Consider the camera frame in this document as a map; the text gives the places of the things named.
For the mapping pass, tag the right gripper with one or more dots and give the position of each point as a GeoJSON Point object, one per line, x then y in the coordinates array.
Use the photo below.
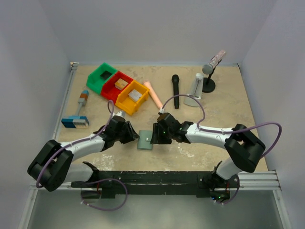
{"type": "Point", "coordinates": [157, 137]}

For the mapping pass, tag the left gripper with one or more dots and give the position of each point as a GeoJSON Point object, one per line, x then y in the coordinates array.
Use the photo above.
{"type": "Point", "coordinates": [131, 134]}

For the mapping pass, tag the sage green card holder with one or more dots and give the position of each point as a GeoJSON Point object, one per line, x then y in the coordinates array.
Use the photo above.
{"type": "Point", "coordinates": [144, 141]}

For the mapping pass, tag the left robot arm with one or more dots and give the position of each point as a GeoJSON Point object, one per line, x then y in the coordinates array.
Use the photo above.
{"type": "Point", "coordinates": [51, 165]}

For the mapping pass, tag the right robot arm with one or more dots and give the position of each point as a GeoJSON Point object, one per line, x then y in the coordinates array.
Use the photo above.
{"type": "Point", "coordinates": [243, 147]}

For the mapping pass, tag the yellow plastic bin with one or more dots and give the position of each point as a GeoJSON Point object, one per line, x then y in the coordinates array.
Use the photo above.
{"type": "Point", "coordinates": [126, 104]}

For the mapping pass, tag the pink microphone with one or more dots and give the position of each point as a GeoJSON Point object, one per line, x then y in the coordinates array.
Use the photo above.
{"type": "Point", "coordinates": [153, 94]}

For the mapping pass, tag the block in yellow bin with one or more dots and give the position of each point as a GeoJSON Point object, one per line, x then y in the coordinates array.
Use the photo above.
{"type": "Point", "coordinates": [134, 95]}

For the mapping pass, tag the block in red bin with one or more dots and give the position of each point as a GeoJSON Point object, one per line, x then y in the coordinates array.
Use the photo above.
{"type": "Point", "coordinates": [120, 84]}

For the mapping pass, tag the toy block hammer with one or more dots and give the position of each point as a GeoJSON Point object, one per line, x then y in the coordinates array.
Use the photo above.
{"type": "Point", "coordinates": [77, 121]}

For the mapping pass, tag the grey metronome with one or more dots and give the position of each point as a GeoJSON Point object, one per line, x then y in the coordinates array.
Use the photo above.
{"type": "Point", "coordinates": [195, 91]}

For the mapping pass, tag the black microphone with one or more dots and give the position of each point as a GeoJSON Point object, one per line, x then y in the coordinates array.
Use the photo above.
{"type": "Point", "coordinates": [175, 81]}

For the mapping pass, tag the green plastic bin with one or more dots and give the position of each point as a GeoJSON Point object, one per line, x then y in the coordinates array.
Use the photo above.
{"type": "Point", "coordinates": [100, 76]}

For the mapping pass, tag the black microphone stand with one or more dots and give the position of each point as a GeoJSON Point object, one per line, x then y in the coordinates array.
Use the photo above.
{"type": "Point", "coordinates": [208, 83]}

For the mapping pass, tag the glitter microphone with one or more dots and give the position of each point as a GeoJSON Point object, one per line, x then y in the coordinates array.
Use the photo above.
{"type": "Point", "coordinates": [213, 62]}

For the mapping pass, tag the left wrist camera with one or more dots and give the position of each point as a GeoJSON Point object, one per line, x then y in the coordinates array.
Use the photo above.
{"type": "Point", "coordinates": [120, 113]}

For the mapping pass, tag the aluminium frame rail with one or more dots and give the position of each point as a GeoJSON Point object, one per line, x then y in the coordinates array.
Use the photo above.
{"type": "Point", "coordinates": [33, 191]}

